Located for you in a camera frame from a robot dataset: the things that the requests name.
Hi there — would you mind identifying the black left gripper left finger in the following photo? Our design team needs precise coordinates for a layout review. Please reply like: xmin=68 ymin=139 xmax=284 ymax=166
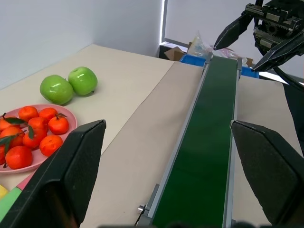
xmin=0 ymin=119 xmax=106 ymax=228

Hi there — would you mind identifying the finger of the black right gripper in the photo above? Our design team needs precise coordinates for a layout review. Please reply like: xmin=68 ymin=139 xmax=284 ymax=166
xmin=251 ymin=32 xmax=304 ymax=73
xmin=213 ymin=13 xmax=257 ymax=51

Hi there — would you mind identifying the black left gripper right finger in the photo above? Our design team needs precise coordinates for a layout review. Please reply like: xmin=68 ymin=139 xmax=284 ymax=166
xmin=230 ymin=120 xmax=304 ymax=228

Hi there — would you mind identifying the green conveyor belt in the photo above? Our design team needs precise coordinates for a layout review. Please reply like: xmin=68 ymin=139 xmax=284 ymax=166
xmin=134 ymin=55 xmax=243 ymax=228

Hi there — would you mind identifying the beige cardboard piece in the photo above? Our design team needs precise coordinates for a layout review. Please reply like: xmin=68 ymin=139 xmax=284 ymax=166
xmin=241 ymin=57 xmax=255 ymax=68

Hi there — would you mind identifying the pink foam block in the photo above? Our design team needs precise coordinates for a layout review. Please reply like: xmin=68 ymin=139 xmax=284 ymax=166
xmin=16 ymin=175 xmax=34 ymax=191

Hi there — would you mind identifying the orange tangerine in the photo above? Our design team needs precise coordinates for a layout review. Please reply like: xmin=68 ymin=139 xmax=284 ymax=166
xmin=47 ymin=114 xmax=70 ymax=135
xmin=18 ymin=105 xmax=39 ymax=123
xmin=38 ymin=107 xmax=58 ymax=122
xmin=0 ymin=145 xmax=7 ymax=166
xmin=0 ymin=127 xmax=25 ymax=148
xmin=39 ymin=134 xmax=64 ymax=157
xmin=5 ymin=145 xmax=34 ymax=170
xmin=28 ymin=117 xmax=49 ymax=133
xmin=22 ymin=127 xmax=48 ymax=150
xmin=0 ymin=113 xmax=15 ymax=133

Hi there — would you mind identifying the clear plastic bag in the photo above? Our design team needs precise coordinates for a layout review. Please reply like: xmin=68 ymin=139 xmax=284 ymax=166
xmin=186 ymin=30 xmax=241 ymax=60

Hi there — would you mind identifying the green foam block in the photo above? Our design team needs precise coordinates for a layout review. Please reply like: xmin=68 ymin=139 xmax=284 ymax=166
xmin=0 ymin=187 xmax=23 ymax=220

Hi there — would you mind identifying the yellow foam block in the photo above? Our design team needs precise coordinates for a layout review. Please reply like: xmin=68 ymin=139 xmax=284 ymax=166
xmin=0 ymin=184 xmax=9 ymax=200

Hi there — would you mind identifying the pink plate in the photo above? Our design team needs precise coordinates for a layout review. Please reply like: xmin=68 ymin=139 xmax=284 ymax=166
xmin=0 ymin=104 xmax=78 ymax=174

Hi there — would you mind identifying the brown cardboard box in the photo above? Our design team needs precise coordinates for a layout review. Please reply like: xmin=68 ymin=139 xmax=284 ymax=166
xmin=164 ymin=42 xmax=193 ymax=63

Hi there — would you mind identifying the green apple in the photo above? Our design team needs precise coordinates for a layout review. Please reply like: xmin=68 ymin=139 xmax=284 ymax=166
xmin=39 ymin=74 xmax=74 ymax=106
xmin=67 ymin=66 xmax=98 ymax=96

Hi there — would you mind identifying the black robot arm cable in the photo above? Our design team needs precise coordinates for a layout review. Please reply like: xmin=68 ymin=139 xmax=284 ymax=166
xmin=272 ymin=66 xmax=304 ymax=90

